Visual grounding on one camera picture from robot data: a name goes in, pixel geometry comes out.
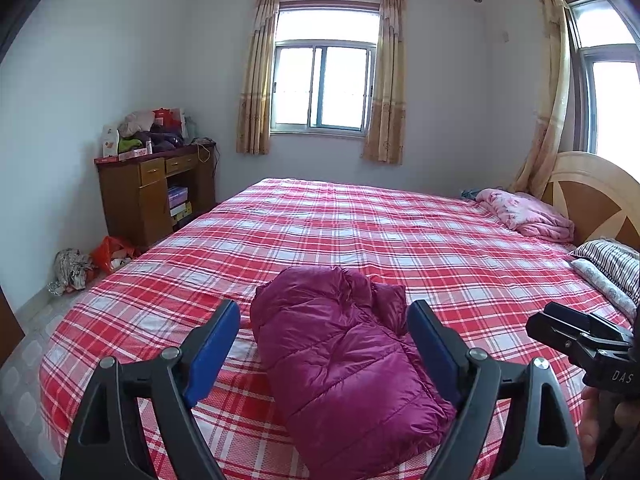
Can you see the brown wooden desk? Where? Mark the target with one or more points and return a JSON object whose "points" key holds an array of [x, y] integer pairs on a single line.
{"points": [[150, 210]]}

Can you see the stack of boxes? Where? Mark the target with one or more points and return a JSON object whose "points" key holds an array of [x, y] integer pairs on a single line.
{"points": [[179, 205]]}

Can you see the pile of clothes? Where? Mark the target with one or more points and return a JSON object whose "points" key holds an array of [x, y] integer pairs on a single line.
{"points": [[150, 140]]}

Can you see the long yellow curtain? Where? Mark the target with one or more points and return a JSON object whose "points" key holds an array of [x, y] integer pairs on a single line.
{"points": [[552, 110]]}

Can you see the sliding window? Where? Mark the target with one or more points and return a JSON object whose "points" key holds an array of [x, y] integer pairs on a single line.
{"points": [[325, 85]]}

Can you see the wooden bed headboard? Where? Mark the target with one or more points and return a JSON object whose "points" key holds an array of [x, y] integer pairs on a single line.
{"points": [[590, 200]]}

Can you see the large window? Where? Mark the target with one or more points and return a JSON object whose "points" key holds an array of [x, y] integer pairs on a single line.
{"points": [[610, 95]]}

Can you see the white printed box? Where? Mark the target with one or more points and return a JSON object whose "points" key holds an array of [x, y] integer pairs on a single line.
{"points": [[110, 142]]}

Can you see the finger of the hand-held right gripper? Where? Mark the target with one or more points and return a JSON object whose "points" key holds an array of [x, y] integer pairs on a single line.
{"points": [[550, 332], [575, 316]]}

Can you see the grey patterned bag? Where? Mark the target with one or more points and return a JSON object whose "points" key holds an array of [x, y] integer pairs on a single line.
{"points": [[70, 270]]}

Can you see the person's right hand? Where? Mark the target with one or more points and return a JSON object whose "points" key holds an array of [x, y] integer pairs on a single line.
{"points": [[590, 425]]}

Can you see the red bag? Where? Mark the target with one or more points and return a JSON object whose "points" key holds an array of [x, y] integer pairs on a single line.
{"points": [[167, 119]]}

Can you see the red plaid bed sheet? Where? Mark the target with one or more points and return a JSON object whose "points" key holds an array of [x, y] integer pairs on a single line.
{"points": [[350, 220]]}

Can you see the striped pillow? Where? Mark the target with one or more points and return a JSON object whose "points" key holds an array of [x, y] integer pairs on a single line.
{"points": [[615, 260]]}

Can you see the orange plastic bag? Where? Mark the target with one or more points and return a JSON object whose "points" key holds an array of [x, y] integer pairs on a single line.
{"points": [[107, 252]]}

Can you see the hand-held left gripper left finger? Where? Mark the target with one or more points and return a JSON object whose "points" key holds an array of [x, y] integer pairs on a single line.
{"points": [[212, 355]]}

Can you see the pink floral quilt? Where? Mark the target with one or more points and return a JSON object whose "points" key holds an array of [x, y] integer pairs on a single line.
{"points": [[525, 215]]}

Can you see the magenta down jacket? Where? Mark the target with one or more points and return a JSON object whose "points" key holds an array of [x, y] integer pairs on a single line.
{"points": [[340, 360]]}

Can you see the blue cloth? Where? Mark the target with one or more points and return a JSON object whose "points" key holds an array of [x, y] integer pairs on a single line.
{"points": [[471, 193]]}

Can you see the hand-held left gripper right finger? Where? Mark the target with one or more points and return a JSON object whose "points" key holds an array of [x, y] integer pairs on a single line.
{"points": [[435, 355]]}

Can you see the grey floral pillow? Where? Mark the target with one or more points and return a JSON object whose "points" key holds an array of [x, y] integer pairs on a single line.
{"points": [[600, 282]]}

